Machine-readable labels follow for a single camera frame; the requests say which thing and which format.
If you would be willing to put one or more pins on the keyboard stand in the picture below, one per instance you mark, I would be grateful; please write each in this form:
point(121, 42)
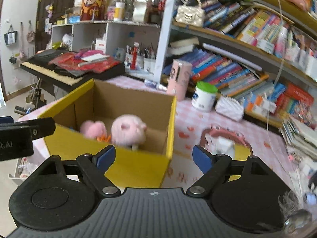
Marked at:
point(37, 94)

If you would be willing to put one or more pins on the row of leaning books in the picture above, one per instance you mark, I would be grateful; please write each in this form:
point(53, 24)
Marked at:
point(247, 22)

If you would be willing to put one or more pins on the white long tube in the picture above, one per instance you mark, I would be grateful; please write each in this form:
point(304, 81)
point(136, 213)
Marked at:
point(232, 55)

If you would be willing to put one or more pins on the white box red stripe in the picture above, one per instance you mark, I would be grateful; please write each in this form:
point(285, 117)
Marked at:
point(100, 45)

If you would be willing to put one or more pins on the white quilted tissue box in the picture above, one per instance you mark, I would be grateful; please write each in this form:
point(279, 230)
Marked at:
point(229, 107)

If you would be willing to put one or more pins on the grey fur pompom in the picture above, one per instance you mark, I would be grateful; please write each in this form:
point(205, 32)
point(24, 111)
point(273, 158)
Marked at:
point(297, 210)

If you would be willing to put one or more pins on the white cube shelf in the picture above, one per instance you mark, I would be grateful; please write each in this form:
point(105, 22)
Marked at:
point(114, 33)

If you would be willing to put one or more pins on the yellow cardboard box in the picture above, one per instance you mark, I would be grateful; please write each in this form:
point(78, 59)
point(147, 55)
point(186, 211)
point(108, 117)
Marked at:
point(138, 168)

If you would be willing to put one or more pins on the white jar green lid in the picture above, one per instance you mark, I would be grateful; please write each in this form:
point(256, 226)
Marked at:
point(204, 99)

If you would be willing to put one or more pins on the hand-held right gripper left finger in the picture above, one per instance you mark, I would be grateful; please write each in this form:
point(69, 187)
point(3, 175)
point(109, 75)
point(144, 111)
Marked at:
point(106, 157)

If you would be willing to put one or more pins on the white quilted pearl handbag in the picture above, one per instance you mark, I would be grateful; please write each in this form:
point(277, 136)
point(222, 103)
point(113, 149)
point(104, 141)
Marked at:
point(189, 16)

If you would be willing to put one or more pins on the white notebook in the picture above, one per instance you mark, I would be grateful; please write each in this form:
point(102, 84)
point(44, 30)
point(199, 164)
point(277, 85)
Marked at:
point(95, 57)

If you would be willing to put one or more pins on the hanging dark tote bag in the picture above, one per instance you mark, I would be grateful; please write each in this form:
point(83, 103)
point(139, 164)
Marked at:
point(10, 37)

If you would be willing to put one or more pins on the pink plush pig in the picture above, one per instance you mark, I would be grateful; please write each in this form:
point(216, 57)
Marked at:
point(126, 129)

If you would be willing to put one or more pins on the pink plush heart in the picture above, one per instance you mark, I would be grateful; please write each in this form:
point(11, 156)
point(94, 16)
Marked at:
point(92, 129)

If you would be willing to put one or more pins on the black electronic keyboard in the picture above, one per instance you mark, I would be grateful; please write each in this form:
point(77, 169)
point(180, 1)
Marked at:
point(42, 68)

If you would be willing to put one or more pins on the white wooden bookshelf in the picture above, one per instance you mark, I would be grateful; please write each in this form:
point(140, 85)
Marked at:
point(164, 29)

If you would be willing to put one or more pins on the orange plastic clip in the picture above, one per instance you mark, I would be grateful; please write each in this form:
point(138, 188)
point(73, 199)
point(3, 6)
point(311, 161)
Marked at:
point(104, 138)

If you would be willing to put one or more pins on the red boxed book set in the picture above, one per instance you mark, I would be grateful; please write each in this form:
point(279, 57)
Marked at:
point(297, 99)

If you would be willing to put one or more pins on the white pen organizer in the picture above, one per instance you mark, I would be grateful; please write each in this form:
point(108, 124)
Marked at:
point(302, 54)

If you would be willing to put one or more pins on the stack of papers and booklets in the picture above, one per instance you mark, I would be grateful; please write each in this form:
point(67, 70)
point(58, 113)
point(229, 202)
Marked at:
point(302, 138)

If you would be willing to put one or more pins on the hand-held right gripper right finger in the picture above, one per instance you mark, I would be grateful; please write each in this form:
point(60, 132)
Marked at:
point(201, 157)

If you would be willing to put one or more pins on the orange blue small boxes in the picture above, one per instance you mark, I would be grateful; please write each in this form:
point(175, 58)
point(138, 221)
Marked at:
point(260, 104)

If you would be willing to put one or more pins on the row of colourful books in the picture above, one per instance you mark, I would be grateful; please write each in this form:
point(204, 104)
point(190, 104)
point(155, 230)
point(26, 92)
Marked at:
point(223, 72)

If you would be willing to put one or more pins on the white bottle yellow label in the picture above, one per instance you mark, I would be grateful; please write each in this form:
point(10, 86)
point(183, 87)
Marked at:
point(119, 12)

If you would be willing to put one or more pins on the stack of thick books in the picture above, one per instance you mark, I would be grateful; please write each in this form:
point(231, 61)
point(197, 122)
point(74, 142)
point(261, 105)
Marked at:
point(184, 45)

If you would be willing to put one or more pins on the dark brown door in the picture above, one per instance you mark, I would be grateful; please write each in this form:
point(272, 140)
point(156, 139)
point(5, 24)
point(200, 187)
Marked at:
point(59, 2)

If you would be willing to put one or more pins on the pink cylindrical humidifier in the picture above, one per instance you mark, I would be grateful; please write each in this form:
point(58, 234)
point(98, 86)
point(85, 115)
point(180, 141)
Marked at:
point(178, 79)

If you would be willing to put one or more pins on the white pen cup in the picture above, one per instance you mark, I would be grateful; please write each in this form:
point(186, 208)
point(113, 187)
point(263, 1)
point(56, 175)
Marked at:
point(149, 64)
point(130, 60)
point(140, 62)

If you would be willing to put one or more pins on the colourful hair accessory basket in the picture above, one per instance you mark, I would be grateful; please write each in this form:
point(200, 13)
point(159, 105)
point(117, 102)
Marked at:
point(305, 116)

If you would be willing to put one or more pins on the fortune god figurine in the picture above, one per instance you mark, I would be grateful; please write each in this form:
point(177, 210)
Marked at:
point(90, 7)

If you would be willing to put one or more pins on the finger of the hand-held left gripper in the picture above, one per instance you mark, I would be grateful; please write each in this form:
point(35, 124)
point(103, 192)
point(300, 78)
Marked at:
point(43, 127)
point(5, 119)

